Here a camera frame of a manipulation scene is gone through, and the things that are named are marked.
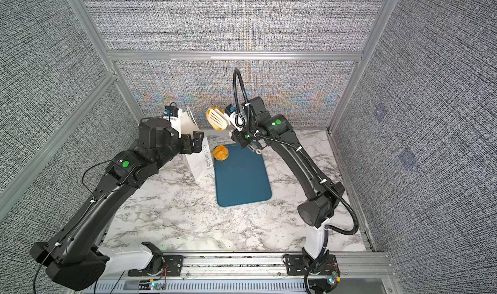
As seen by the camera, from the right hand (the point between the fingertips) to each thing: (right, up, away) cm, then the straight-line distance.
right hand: (237, 133), depth 76 cm
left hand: (-15, 0, -9) cm, 17 cm away
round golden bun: (-11, -9, +27) cm, 30 cm away
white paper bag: (-18, -13, +14) cm, 27 cm away
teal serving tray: (+1, -20, +18) cm, 28 cm away
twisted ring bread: (-10, +4, -1) cm, 11 cm away
